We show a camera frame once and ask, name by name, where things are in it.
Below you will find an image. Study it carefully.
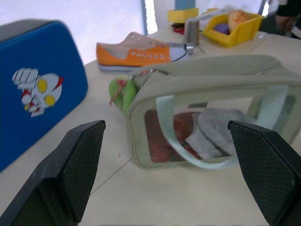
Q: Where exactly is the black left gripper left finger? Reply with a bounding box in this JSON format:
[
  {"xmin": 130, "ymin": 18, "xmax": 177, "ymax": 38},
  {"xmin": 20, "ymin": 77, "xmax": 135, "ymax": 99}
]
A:
[{"xmin": 0, "ymin": 120, "xmax": 106, "ymax": 226}]

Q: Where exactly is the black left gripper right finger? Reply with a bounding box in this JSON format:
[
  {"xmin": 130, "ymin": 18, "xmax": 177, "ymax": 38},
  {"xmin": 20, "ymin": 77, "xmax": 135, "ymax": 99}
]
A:
[{"xmin": 227, "ymin": 120, "xmax": 301, "ymax": 226}]

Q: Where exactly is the clear beige toiletry bag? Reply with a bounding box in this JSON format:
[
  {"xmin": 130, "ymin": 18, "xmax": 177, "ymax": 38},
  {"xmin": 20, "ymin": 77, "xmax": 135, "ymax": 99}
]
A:
[{"xmin": 126, "ymin": 54, "xmax": 301, "ymax": 170}]

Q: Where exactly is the grey sock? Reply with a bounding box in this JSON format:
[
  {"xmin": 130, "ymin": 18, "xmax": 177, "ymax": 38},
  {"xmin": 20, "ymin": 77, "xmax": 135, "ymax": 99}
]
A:
[{"xmin": 185, "ymin": 108, "xmax": 256, "ymax": 160}]

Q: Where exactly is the blue cartoon hard case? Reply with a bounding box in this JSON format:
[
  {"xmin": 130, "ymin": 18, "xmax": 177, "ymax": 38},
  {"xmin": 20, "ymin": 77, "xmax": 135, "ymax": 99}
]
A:
[{"xmin": 0, "ymin": 19, "xmax": 89, "ymax": 172}]

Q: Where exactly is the green plush toy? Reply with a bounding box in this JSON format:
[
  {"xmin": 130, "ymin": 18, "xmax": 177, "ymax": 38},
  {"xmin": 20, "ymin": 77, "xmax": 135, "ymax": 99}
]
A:
[{"xmin": 108, "ymin": 77, "xmax": 138, "ymax": 116}]

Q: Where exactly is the red brown cloth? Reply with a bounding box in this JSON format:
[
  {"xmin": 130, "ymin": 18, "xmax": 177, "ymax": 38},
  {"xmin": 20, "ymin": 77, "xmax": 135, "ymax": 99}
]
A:
[{"xmin": 144, "ymin": 110, "xmax": 203, "ymax": 163}]

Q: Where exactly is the orange canvas sneaker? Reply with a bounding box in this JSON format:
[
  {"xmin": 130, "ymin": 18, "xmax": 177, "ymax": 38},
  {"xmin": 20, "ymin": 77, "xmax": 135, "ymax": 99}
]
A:
[{"xmin": 95, "ymin": 32, "xmax": 191, "ymax": 74}]

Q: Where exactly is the yellow plastic bin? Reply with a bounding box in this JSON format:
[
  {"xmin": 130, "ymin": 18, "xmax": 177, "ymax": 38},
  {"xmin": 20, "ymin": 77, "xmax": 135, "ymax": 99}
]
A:
[{"xmin": 201, "ymin": 12, "xmax": 265, "ymax": 48}]

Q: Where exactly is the purple ball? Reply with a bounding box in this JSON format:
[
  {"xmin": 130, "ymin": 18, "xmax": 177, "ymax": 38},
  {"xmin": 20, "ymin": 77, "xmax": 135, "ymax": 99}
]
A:
[{"xmin": 213, "ymin": 23, "xmax": 231, "ymax": 35}]

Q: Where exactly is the orange yellow fuzzy toy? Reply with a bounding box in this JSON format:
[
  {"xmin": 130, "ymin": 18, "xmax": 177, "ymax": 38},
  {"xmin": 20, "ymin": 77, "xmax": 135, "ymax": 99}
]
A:
[{"xmin": 227, "ymin": 9, "xmax": 250, "ymax": 32}]

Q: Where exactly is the person in dark clothing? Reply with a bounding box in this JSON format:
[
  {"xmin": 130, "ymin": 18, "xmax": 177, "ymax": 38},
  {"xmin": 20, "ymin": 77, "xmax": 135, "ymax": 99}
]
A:
[{"xmin": 275, "ymin": 0, "xmax": 301, "ymax": 40}]

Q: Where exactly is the silver metal box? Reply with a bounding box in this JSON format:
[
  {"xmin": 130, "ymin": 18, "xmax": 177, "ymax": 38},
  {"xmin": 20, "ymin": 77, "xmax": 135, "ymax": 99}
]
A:
[{"xmin": 185, "ymin": 17, "xmax": 200, "ymax": 55}]

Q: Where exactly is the red black small object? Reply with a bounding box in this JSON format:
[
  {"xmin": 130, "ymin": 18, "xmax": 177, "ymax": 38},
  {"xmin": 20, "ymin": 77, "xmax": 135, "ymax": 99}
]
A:
[{"xmin": 171, "ymin": 22, "xmax": 186, "ymax": 35}]

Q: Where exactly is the yellow block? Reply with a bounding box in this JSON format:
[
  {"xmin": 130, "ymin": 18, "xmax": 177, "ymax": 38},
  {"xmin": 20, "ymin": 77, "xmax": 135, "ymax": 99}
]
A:
[{"xmin": 167, "ymin": 8, "xmax": 199, "ymax": 24}]

